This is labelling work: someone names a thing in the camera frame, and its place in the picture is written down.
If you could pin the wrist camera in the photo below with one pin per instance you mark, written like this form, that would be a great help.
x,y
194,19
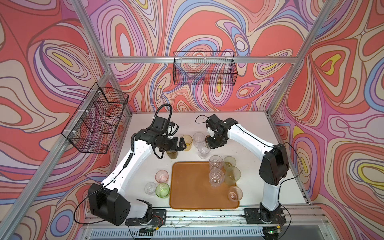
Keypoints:
x,y
163,126
214,123

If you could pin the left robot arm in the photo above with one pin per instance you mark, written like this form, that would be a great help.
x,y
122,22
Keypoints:
x,y
110,200

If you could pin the small pale green glass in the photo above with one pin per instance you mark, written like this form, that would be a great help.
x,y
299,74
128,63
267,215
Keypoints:
x,y
229,161

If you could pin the pink glass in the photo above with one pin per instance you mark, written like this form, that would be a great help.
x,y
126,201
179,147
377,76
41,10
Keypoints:
x,y
162,176
235,194

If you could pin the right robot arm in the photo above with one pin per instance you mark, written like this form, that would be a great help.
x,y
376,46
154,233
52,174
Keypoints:
x,y
274,158

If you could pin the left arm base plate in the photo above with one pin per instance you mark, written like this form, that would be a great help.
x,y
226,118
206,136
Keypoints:
x,y
153,218

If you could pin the yellow glass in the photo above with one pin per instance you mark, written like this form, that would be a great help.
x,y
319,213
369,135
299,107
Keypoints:
x,y
188,141

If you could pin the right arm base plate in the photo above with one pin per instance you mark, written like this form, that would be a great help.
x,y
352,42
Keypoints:
x,y
256,216

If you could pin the tall pale green glass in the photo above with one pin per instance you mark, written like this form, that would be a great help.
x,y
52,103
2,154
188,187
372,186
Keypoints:
x,y
232,175

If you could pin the bright green glass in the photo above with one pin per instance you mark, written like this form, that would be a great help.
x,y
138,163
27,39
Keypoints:
x,y
162,190

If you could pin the brown plastic tray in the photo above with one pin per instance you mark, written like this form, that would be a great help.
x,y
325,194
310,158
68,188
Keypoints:
x,y
191,189

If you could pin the dark olive glass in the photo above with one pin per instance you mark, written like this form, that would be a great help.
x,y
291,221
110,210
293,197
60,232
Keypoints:
x,y
172,155

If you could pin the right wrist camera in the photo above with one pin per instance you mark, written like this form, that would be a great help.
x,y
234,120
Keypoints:
x,y
214,123

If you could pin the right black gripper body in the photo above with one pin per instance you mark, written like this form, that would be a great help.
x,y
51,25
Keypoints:
x,y
216,141

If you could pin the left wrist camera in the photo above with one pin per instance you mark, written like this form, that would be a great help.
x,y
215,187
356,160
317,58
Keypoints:
x,y
163,126

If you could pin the left black wire basket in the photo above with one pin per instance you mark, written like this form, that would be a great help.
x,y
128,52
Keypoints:
x,y
96,120

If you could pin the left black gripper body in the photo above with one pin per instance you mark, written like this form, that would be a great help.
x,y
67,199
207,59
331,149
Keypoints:
x,y
171,144

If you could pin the small clear glass left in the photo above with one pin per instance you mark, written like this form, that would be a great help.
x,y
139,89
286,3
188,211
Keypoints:
x,y
150,188

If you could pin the back black wire basket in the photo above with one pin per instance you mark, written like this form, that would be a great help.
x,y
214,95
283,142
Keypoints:
x,y
204,68

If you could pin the black wire basket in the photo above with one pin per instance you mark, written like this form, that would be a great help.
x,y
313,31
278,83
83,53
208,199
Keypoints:
x,y
96,120
204,68

